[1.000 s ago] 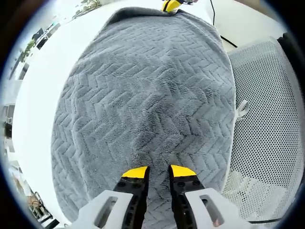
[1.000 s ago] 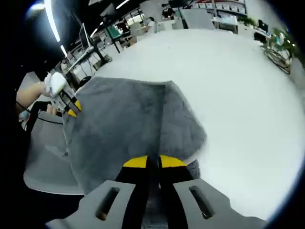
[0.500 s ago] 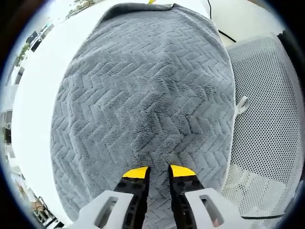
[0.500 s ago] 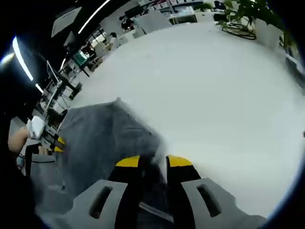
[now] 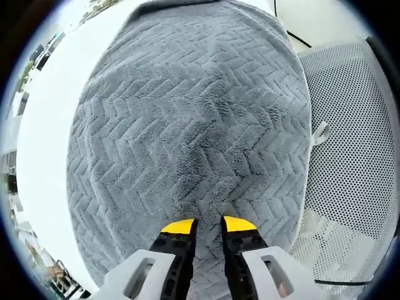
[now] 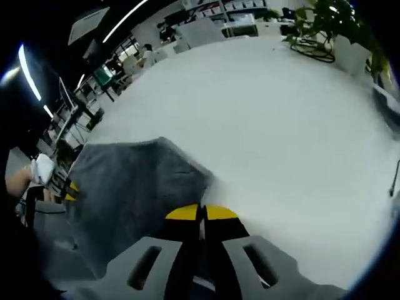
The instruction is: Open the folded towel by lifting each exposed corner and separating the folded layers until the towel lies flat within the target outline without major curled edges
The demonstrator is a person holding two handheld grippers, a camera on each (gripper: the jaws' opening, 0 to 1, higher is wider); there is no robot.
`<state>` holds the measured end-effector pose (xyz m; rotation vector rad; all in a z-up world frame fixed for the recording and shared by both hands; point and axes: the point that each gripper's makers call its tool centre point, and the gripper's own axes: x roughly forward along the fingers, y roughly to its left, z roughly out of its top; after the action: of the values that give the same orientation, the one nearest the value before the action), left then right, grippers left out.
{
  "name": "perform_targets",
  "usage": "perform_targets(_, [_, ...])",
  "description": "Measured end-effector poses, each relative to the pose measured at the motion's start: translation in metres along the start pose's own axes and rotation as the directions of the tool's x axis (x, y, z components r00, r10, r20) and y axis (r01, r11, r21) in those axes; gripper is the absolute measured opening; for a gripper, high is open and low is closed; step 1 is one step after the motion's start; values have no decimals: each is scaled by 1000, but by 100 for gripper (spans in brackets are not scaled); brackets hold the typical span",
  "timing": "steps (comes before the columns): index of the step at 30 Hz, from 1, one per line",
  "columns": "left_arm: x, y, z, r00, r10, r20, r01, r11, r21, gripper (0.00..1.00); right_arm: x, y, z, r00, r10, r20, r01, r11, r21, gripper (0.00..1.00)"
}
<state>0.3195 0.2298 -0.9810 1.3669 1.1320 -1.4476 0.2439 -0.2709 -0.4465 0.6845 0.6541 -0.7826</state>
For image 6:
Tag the white plant pot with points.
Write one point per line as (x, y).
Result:
(353, 56)

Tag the desk monitor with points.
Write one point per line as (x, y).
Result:
(67, 93)

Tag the standing desk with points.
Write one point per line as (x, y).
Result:
(78, 118)

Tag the shelf with white bins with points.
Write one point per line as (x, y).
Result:
(231, 7)

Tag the green board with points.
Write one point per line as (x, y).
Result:
(102, 76)

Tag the green potted plant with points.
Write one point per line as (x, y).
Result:
(343, 18)

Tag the long ceiling light strip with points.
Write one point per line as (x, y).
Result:
(123, 22)

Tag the grey fluffy towel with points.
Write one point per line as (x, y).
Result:
(131, 187)

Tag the ceiling air conditioner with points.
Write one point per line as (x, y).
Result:
(87, 25)

